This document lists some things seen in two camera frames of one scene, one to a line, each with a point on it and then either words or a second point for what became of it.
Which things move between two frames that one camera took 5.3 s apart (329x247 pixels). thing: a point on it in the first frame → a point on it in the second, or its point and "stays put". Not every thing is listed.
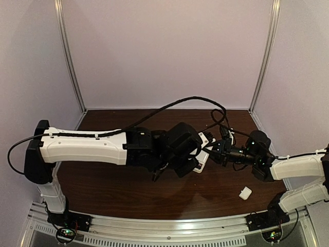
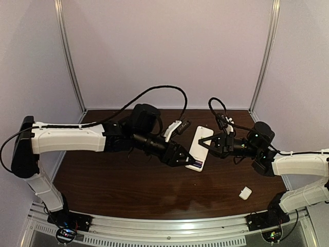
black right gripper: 223,148 → 227,143
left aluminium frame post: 58,7 stays put
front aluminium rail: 190,231 stays put
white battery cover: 245,193 stays put
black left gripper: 185,168 → 169,153
